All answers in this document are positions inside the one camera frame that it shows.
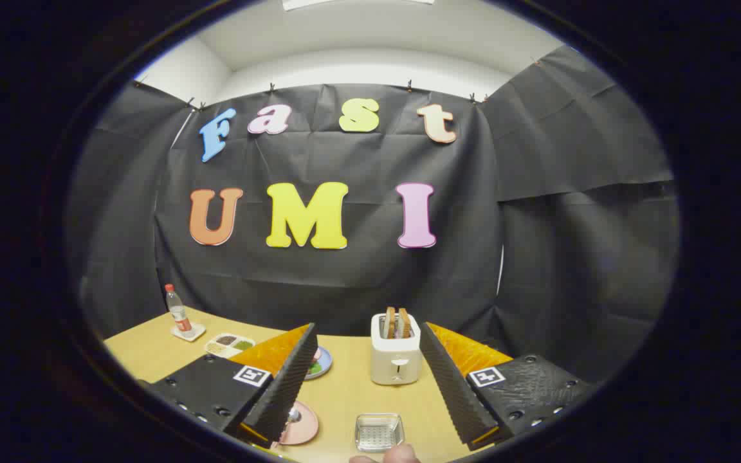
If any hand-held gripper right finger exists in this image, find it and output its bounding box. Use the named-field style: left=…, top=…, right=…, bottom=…
left=419, top=322, right=596, bottom=451

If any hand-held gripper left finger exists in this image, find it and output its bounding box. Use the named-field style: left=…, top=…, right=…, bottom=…
left=149, top=323, right=320, bottom=447

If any pink round plate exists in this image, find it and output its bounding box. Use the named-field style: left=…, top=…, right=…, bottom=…
left=271, top=401, right=320, bottom=446

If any blue round plate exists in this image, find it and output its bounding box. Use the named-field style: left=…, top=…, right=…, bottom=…
left=303, top=345, right=333, bottom=381

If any white toaster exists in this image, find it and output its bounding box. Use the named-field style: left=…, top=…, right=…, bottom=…
left=370, top=312, right=423, bottom=386

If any white divided seasoning dish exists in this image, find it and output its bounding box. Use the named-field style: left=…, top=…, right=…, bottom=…
left=205, top=332, right=256, bottom=359

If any small perforated metal tray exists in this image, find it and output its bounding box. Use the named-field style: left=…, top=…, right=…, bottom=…
left=354, top=413, right=405, bottom=453

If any clear bottle with red label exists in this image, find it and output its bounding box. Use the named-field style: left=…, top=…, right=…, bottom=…
left=165, top=284, right=192, bottom=336

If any ceiling light panel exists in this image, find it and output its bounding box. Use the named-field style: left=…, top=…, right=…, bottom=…
left=282, top=0, right=435, bottom=11

